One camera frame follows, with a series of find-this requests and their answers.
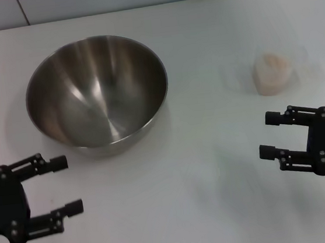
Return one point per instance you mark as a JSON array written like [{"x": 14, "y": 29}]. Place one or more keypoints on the stainless steel mixing bowl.
[{"x": 97, "y": 90}]

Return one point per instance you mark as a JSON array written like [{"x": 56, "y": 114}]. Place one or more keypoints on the clear plastic measuring cup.
[{"x": 299, "y": 62}]

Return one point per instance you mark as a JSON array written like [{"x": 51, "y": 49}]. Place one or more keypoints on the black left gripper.
[{"x": 4, "y": 201}]

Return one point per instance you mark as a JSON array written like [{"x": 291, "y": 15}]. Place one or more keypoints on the white rice heap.
[{"x": 273, "y": 73}]

